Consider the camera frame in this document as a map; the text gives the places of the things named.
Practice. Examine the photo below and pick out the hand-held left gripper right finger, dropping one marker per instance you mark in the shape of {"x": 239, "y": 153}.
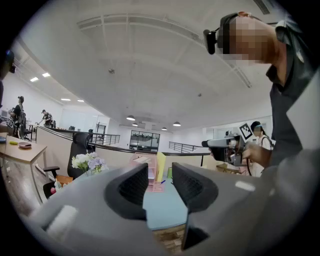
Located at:
{"x": 197, "y": 192}

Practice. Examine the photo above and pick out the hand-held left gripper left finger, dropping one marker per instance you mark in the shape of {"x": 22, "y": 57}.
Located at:
{"x": 120, "y": 192}

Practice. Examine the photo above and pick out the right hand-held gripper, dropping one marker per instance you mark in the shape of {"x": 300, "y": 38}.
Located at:
{"x": 235, "y": 150}

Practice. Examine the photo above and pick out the person's right forearm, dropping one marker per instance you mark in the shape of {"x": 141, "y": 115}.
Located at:
{"x": 268, "y": 157}

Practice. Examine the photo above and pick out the person's right hand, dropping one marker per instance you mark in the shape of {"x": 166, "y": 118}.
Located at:
{"x": 255, "y": 153}

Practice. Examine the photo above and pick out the green cup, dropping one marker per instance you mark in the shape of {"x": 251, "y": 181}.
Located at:
{"x": 169, "y": 173}

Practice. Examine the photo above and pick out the black metal railing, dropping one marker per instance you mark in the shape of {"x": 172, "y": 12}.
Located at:
{"x": 182, "y": 147}
{"x": 107, "y": 138}

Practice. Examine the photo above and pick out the blue pen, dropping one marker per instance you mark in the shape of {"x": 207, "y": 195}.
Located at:
{"x": 163, "y": 181}

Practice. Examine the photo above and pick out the pink mesh desk organizer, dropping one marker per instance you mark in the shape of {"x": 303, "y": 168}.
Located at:
{"x": 150, "y": 170}

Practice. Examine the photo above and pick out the purple white flower bouquet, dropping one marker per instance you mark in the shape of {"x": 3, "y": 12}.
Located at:
{"x": 87, "y": 162}

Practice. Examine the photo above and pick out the black office chair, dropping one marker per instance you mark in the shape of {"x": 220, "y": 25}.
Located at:
{"x": 77, "y": 155}

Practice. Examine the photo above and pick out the orange storage box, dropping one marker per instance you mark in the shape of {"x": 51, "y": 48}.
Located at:
{"x": 63, "y": 180}

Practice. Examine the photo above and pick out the black framed glass door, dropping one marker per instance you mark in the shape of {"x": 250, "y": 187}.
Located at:
{"x": 145, "y": 140}

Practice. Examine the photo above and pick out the beige cubicle partition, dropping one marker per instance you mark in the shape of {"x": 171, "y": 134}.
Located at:
{"x": 57, "y": 147}

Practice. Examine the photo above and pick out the person's dark shirt torso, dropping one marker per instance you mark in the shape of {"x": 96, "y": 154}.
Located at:
{"x": 290, "y": 112}

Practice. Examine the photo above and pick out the light wooden side desk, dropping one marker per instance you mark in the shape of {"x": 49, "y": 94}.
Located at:
{"x": 22, "y": 152}

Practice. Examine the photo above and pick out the pink bowl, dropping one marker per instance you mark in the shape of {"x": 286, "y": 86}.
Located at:
{"x": 25, "y": 145}

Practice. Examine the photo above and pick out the person's head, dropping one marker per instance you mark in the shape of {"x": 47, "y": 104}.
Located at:
{"x": 252, "y": 40}

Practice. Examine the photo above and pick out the small yellow tool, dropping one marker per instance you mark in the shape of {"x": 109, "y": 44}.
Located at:
{"x": 13, "y": 143}

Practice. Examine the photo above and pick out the small blue dish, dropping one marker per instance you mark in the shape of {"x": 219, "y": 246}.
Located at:
{"x": 2, "y": 140}

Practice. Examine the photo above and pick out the black head-mounted camera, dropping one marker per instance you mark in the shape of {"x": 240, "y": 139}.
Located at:
{"x": 211, "y": 40}

